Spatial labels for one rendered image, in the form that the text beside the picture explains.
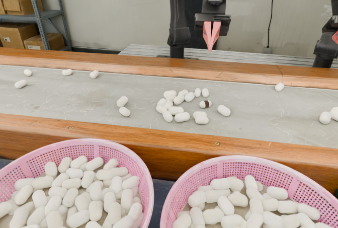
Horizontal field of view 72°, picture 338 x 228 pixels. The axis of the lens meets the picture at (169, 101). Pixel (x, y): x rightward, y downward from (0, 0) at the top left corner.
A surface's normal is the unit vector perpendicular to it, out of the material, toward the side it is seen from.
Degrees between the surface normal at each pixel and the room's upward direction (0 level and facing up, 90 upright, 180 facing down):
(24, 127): 0
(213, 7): 41
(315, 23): 90
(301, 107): 0
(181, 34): 77
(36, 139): 90
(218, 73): 45
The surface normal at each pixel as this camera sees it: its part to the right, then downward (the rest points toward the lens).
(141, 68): -0.11, -0.25
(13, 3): -0.29, 0.33
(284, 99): 0.01, -0.86
